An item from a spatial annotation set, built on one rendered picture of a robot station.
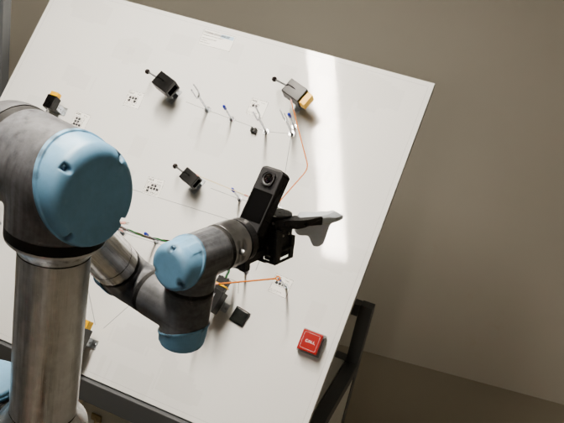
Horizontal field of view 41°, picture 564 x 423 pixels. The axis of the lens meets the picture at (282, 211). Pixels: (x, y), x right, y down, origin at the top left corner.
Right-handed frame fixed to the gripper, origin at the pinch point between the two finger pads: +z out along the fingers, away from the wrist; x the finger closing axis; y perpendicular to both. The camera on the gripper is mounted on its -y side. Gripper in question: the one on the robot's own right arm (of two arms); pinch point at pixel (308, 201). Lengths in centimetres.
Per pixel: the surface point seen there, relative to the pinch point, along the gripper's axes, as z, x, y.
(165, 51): 49, -84, -12
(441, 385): 204, -46, 153
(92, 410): 4, -64, 76
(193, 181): 30, -55, 15
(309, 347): 27, -14, 46
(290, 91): 50, -41, -8
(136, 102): 38, -85, 1
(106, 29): 44, -104, -16
